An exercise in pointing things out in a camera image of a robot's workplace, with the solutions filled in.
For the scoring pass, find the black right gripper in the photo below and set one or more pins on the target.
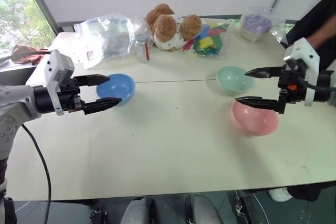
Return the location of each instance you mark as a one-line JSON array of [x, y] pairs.
[[291, 87]]

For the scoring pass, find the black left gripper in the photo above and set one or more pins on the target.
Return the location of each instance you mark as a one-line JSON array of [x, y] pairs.
[[71, 98]]

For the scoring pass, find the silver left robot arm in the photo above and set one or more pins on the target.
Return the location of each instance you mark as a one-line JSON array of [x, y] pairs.
[[15, 103]]

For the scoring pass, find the blue plastic bowl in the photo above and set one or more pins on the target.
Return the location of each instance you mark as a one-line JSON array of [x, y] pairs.
[[118, 90]]

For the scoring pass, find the green plastic bowl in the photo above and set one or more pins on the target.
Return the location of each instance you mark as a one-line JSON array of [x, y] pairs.
[[233, 82]]

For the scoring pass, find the pink plastic bowl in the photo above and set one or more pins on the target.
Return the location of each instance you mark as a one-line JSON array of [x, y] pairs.
[[254, 121]]

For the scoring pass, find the large clear plastic bag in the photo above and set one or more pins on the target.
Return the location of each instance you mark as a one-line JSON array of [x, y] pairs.
[[107, 37]]

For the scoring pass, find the bagged purple white container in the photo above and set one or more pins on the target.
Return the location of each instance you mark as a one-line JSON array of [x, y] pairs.
[[256, 26]]

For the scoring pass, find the small clear bottle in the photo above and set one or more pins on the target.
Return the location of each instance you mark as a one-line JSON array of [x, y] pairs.
[[142, 49]]

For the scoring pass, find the bag of colourful blocks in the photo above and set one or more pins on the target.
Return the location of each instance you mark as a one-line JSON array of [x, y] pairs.
[[207, 41]]

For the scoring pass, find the red-brown cloth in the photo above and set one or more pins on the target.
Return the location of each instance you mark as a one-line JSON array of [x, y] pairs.
[[26, 54]]

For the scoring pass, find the person in black clothes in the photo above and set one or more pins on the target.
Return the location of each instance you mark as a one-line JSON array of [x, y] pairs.
[[320, 24]]

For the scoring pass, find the grey side table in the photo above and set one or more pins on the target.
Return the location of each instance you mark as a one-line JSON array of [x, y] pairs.
[[13, 73]]

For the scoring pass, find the brown white plush dog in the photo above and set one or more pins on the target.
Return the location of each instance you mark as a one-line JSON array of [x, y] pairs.
[[168, 30]]

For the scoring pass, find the white shoe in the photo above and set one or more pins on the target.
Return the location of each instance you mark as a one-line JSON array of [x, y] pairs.
[[279, 194]]

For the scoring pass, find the grey robot left leg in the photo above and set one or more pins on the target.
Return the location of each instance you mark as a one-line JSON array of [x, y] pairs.
[[136, 211]]

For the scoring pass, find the grey robot leg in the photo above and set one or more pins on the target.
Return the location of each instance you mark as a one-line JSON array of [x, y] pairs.
[[204, 209], [136, 211]]

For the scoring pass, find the grey robot right leg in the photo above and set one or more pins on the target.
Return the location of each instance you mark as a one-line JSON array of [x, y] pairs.
[[204, 209]]

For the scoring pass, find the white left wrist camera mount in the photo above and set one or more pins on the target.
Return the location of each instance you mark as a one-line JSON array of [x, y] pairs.
[[56, 68]]

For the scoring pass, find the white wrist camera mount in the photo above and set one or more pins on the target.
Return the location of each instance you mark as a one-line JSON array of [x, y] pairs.
[[56, 68], [305, 51]]

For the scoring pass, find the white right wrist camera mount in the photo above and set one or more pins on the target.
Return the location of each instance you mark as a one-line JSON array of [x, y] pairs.
[[305, 51]]

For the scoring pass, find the black window frame bar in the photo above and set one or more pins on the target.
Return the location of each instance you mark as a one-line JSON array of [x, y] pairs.
[[42, 3]]

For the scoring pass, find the black table frame leg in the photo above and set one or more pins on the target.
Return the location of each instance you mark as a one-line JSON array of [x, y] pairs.
[[248, 205]]

